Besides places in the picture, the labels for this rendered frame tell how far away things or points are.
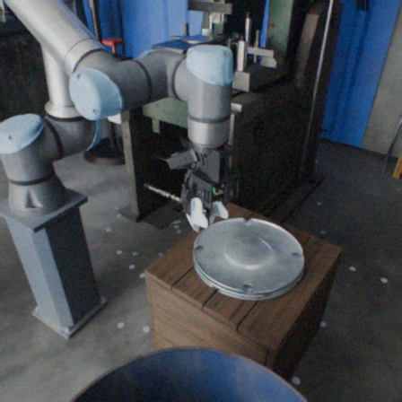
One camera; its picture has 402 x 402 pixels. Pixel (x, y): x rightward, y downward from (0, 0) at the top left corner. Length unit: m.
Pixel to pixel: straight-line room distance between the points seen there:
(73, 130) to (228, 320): 0.62
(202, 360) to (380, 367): 0.75
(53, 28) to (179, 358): 0.57
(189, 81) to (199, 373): 0.50
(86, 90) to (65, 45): 0.10
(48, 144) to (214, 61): 0.54
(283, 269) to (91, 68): 0.64
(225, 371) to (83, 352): 0.68
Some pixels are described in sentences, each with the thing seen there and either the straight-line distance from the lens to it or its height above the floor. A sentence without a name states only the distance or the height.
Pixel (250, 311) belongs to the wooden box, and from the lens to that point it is 0.86.
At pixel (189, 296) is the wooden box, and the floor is 0.35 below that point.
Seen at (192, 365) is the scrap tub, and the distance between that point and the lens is 0.67.
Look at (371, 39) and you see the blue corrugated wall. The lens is 2.43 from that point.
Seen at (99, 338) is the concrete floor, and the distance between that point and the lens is 1.28.
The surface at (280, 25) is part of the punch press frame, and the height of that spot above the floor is 0.81.
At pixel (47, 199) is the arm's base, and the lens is 1.02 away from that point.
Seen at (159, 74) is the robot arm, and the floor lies 0.85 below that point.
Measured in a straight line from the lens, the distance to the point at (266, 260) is 0.95.
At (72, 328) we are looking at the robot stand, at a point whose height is 0.02.
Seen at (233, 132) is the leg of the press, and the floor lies 0.56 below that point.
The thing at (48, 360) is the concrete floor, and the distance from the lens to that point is 1.28.
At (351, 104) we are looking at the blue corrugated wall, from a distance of 2.51.
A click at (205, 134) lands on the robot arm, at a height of 0.76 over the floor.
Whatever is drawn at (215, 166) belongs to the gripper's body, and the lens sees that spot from 0.64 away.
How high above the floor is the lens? 1.01
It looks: 34 degrees down
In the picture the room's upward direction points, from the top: straight up
